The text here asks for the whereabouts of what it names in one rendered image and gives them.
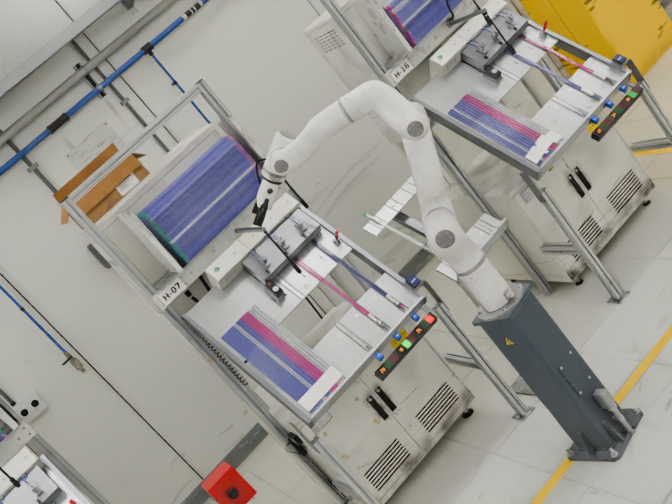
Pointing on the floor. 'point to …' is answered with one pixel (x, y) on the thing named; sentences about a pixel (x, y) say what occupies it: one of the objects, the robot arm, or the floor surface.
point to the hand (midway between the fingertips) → (257, 217)
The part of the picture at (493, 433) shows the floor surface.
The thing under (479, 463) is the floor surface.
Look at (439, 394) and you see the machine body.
